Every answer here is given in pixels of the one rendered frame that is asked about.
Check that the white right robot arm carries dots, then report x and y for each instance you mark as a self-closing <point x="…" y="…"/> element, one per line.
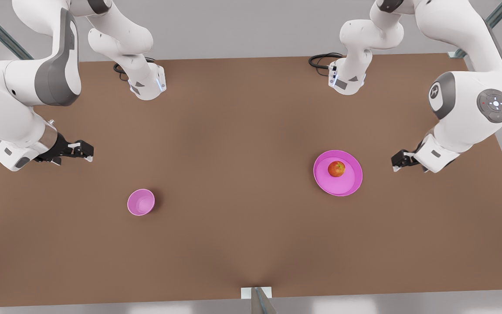
<point x="11" y="83"/>

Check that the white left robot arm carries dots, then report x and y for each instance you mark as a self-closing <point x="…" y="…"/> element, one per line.
<point x="469" y="113"/>

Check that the pink plate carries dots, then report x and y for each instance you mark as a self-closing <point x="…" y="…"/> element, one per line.
<point x="340" y="181"/>

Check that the red apple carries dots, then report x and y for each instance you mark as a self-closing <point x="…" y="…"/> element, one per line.
<point x="336" y="168"/>

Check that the pink bowl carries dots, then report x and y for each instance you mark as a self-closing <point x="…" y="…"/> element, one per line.
<point x="140" y="202"/>

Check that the silver frame post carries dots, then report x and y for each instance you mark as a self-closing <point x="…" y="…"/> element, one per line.
<point x="259" y="301"/>
<point x="0" y="32"/>
<point x="495" y="17"/>

